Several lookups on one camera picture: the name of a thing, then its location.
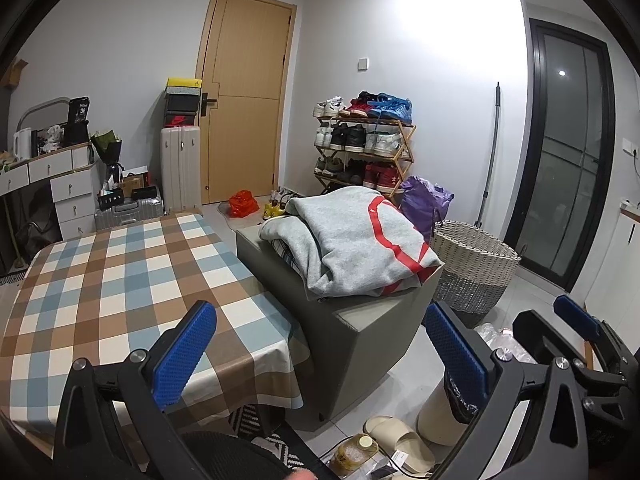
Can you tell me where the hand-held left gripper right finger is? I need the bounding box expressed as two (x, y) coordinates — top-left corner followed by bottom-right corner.
(422, 301), (592, 480)

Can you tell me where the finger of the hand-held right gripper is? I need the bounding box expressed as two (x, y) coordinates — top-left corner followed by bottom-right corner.
(512, 309), (559, 364)
(553, 293), (637, 377)

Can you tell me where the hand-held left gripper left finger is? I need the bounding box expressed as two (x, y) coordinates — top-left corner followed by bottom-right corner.
(52, 300), (218, 480)

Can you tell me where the grey hoodie with red print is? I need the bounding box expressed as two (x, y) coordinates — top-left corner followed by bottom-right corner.
(258, 185), (445, 297)

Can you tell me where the crumpled clear plastic bag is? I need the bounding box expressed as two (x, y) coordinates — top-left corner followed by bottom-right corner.
(472, 322), (539, 367)

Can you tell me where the white bin with black liner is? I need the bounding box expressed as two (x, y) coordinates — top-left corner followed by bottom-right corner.
(416, 374), (482, 447)

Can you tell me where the wicker laundry basket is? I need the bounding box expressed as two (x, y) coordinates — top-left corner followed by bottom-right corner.
(430, 219), (522, 329)

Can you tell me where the grey ottoman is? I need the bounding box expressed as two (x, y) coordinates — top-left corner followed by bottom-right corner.
(234, 224), (444, 434)

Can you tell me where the beige slipper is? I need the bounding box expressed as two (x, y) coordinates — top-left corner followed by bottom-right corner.
(381, 434), (437, 477)
(362, 414), (417, 447)

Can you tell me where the black and white patterned rug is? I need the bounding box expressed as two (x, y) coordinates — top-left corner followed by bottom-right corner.
(228, 404), (312, 472)

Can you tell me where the blue and white plaid bag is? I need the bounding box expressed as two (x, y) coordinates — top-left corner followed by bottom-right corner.
(270, 237), (307, 277)

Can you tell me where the yellow oil bottle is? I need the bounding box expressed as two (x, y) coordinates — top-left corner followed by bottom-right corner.
(329, 433), (380, 479)

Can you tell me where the silver suitcase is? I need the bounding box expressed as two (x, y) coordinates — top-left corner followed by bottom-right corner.
(93, 194), (165, 234)

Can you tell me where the purple plastic bag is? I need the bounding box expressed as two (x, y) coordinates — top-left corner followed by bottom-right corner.
(399, 175), (455, 244)

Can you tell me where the black framed glass door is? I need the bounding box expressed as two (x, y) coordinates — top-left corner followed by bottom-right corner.
(503, 18), (617, 294)

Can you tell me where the orange plastic bag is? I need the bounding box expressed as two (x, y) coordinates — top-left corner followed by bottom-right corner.
(228, 189), (261, 220)

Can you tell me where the black box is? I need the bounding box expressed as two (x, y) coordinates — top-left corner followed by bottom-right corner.
(97, 172), (162, 212)

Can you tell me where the metal mop pole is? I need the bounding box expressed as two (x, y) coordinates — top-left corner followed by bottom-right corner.
(474, 81), (502, 227)

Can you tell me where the row of shoes on floor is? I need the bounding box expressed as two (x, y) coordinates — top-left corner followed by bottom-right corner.
(270, 187), (307, 211)

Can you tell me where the black duffel bag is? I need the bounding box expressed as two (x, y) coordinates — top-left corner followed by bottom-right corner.
(14, 194), (62, 247)

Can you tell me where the flower bouquet in black wrap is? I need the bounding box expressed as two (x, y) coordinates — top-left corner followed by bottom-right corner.
(89, 129), (124, 187)

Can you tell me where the white desk with drawers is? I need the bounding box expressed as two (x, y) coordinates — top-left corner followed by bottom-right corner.
(0, 141), (104, 242)

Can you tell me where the wooden shoe rack with shoes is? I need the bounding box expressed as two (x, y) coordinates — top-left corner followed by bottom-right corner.
(312, 90), (417, 197)

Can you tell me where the stack of shoe boxes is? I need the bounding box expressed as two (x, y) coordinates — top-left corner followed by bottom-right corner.
(164, 77), (205, 129)

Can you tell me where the black paper bag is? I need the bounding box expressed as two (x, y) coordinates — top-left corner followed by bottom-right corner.
(66, 96), (91, 144)

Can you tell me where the white kettle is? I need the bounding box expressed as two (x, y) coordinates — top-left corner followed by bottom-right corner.
(12, 128), (34, 161)

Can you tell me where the wooden door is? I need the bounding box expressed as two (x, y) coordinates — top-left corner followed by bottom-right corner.
(194, 0), (297, 207)

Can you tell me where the cardboard box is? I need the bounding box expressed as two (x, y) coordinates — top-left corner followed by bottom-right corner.
(0, 57), (29, 89)

